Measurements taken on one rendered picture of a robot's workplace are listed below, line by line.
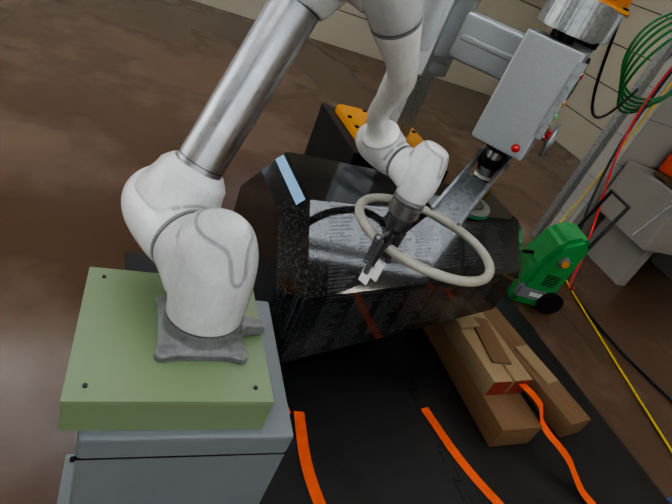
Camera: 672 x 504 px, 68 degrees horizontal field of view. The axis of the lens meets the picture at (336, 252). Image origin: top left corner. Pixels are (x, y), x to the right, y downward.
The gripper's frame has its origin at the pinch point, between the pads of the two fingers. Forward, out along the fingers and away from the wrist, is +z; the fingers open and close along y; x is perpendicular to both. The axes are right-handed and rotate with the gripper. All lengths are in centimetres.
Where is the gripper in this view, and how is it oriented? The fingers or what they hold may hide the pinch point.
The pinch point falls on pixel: (371, 272)
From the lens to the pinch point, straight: 147.9
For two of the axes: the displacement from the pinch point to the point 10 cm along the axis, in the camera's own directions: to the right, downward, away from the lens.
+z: -3.7, 8.0, 4.8
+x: -6.7, -5.8, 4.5
